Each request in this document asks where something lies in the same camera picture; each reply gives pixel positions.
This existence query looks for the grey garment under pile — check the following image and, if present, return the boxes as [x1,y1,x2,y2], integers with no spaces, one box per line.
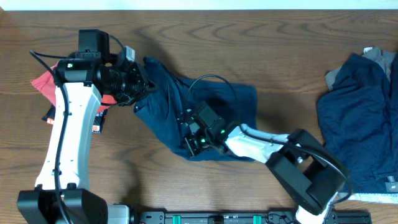
[325,46,397,91]

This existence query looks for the pile of navy clothes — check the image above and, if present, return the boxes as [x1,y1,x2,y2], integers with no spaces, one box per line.
[317,54,397,194]

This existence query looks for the white patterned garment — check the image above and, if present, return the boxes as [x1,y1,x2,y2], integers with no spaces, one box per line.
[348,176,397,204]

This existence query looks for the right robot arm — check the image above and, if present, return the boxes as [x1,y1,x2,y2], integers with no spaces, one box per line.
[183,102,349,223]

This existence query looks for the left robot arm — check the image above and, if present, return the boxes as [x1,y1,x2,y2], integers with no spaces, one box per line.
[17,29,157,223]

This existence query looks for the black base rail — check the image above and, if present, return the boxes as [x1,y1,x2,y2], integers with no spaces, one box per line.
[129,208,373,224]

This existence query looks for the red folded t-shirt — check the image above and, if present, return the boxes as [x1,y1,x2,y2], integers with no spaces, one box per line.
[30,62,116,113]

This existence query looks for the black Maxxis printed garment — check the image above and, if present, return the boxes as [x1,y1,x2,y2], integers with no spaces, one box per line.
[42,105,108,133]

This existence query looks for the navy blue denim shorts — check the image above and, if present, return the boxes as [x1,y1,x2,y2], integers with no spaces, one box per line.
[134,57,257,161]

